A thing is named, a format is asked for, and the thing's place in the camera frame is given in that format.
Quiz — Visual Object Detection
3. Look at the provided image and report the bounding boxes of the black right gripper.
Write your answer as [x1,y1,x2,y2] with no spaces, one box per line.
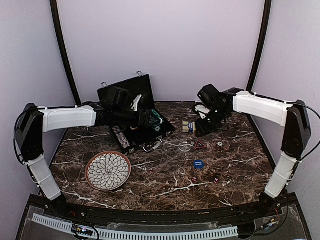
[196,106,230,137]

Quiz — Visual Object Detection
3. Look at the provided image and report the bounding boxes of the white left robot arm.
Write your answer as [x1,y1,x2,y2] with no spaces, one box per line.
[13,86,153,218]

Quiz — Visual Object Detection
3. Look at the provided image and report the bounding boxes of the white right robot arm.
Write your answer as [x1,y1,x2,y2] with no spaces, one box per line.
[194,84,312,217]

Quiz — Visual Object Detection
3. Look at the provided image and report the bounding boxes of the black poker case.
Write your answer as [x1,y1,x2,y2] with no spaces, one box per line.
[97,74,176,154]

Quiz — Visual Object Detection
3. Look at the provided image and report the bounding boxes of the blue gold card box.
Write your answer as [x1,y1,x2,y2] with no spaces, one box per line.
[182,121,196,134]

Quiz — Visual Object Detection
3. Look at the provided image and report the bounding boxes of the green blue chip stack front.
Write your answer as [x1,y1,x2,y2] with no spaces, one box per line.
[151,122,161,132]

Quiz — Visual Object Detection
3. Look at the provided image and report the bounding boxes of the green blue chip stack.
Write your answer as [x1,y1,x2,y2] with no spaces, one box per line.
[151,109,164,125]
[151,122,161,132]

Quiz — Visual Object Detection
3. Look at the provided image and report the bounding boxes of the green blue chip stack rear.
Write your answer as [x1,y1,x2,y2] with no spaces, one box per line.
[151,109,164,125]

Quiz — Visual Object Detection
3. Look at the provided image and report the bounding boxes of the black red all-in triangle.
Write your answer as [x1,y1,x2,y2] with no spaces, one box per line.
[194,139,207,150]

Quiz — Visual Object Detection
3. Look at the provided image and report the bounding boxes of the clear dealer button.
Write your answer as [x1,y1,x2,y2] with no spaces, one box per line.
[178,142,193,153]

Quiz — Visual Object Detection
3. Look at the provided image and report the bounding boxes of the blue small blind button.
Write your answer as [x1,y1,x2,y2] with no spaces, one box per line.
[193,159,205,169]

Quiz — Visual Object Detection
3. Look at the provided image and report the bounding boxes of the floral patterned plate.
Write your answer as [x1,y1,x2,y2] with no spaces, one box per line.
[85,151,132,192]

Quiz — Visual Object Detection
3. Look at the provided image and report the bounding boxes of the black front table rail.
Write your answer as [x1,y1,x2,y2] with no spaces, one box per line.
[20,193,299,226]

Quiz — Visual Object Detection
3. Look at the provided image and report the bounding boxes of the white slotted cable duct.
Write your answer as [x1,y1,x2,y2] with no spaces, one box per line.
[31,213,239,240]

